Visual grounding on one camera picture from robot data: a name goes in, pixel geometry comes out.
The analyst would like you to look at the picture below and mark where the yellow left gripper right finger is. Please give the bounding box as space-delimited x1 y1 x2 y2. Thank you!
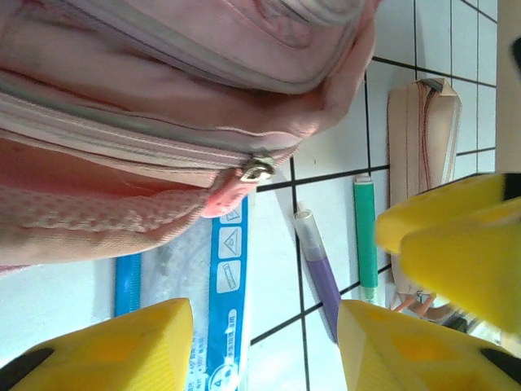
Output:
337 299 521 391

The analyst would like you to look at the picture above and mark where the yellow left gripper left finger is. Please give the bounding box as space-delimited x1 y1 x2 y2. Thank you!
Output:
0 297 195 391

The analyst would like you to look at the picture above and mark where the peach pencil case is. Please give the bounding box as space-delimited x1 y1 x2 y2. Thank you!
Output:
385 77 464 323

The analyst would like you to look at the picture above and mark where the green marker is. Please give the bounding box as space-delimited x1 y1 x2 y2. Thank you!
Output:
352 174 380 305

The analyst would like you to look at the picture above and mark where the purple pen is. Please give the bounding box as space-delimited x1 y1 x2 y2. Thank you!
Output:
293 208 344 344

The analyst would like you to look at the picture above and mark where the blue ruler set pouch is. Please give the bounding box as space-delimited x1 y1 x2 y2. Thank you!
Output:
115 194 250 391

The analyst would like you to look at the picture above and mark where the pink student backpack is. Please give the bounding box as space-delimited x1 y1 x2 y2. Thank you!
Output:
0 0 383 278

